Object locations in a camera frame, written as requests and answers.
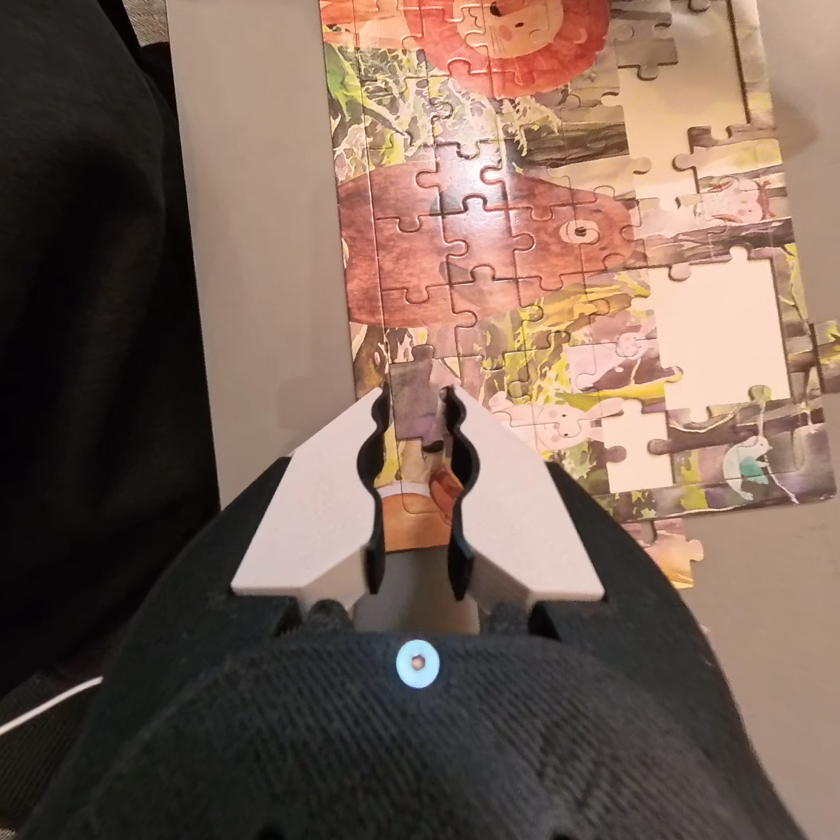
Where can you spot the yellow grey jigsaw piece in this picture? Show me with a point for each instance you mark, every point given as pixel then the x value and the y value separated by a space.
pixel 828 354

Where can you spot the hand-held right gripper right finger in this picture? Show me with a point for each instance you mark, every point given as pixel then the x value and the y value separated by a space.
pixel 525 525

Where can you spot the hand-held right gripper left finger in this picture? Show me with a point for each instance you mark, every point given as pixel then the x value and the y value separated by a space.
pixel 308 525

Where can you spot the pink jigsaw piece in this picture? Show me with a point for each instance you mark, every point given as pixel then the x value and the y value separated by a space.
pixel 676 558

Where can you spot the animal jigsaw puzzle board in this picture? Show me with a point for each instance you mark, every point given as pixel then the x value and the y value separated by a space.
pixel 492 229

